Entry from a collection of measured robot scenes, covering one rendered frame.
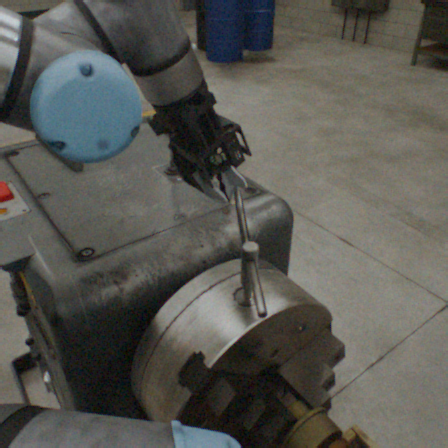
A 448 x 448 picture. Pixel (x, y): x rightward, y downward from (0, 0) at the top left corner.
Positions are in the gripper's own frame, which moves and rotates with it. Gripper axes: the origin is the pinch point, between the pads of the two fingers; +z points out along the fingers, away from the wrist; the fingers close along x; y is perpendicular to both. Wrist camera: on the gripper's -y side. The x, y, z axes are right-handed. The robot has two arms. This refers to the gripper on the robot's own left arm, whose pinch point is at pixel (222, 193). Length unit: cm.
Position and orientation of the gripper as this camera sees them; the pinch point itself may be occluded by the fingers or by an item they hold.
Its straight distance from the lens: 66.6
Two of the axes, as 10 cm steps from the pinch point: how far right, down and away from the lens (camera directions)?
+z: 3.3, 6.2, 7.1
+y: 5.9, 4.5, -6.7
